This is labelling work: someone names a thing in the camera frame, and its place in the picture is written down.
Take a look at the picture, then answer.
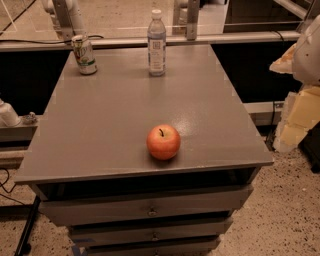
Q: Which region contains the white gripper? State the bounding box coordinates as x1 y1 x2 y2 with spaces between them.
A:
269 43 320 152

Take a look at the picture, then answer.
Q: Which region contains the clear plastic water bottle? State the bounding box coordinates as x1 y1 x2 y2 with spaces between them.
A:
147 9 166 76

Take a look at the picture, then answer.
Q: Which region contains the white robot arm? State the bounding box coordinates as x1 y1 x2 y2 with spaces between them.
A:
269 15 320 152

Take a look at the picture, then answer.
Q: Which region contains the red apple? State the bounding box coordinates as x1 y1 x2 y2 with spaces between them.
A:
146 124 181 160

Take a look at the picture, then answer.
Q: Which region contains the grey drawer cabinet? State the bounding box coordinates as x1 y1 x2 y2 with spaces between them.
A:
13 44 275 256

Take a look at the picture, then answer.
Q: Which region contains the middle grey drawer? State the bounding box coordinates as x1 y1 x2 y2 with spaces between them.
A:
70 218 232 247

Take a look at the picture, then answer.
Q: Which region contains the grey drawer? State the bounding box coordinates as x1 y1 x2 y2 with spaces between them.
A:
87 236 220 256
40 185 253 226
70 218 232 247

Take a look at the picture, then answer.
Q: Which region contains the green and white soda can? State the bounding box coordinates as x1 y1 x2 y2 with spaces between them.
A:
71 35 98 75

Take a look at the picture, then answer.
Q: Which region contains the bottom grey drawer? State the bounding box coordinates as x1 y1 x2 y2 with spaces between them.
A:
87 236 220 256

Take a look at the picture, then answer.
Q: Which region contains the top grey drawer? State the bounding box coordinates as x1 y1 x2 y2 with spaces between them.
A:
40 185 253 226

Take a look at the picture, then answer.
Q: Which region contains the small metal fitting at left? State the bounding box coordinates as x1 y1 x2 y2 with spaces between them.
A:
22 112 37 125

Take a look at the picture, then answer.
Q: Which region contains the white cylinder at left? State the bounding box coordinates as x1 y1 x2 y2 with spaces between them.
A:
0 99 21 127

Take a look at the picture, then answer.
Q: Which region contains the black stand leg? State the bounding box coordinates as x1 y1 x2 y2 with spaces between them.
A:
14 197 40 256

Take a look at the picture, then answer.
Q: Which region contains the metal frame rail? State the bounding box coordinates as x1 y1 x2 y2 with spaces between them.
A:
0 30 302 53

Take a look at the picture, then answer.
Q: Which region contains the black cable on rail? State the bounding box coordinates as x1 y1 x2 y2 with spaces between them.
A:
0 34 105 45

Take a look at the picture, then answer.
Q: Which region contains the black cable on floor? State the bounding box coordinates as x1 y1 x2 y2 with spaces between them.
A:
0 167 28 206

